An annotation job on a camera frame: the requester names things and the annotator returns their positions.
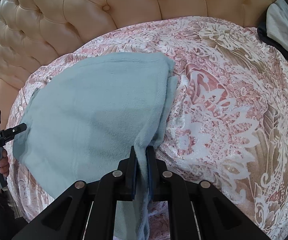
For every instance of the pink floral lace sofa cover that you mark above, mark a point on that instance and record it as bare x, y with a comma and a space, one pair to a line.
228, 122

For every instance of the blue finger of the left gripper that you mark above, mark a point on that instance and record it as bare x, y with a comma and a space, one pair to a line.
9, 134

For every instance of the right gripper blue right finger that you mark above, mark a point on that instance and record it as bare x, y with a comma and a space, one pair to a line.
153, 174

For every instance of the grey garment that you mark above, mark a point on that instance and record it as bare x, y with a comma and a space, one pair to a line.
277, 23

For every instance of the tufted peach leather sofa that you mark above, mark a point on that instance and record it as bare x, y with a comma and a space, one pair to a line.
33, 33

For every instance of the light blue sweater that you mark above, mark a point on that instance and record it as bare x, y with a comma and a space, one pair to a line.
89, 118

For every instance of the dark navy garment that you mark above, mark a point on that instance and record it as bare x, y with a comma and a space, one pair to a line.
262, 33

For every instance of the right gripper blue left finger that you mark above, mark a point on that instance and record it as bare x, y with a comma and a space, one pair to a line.
131, 172

